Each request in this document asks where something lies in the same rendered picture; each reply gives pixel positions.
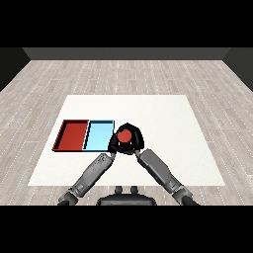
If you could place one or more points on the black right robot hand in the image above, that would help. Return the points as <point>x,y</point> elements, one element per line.
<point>138,140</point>

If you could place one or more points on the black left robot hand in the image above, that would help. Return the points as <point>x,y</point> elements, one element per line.
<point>113,141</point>

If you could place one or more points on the small red can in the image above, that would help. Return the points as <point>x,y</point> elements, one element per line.
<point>124,135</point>

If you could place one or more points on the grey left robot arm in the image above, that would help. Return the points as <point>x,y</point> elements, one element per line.
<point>94,171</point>

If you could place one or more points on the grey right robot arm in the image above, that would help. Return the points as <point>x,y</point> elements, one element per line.
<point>158,171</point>

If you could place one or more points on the shallow light blue open box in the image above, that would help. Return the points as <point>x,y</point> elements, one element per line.
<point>99,135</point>

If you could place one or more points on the shallow red open box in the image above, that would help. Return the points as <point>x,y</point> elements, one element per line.
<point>70,135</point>

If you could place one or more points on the dark grey robot body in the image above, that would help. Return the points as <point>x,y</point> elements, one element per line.
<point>126,199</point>

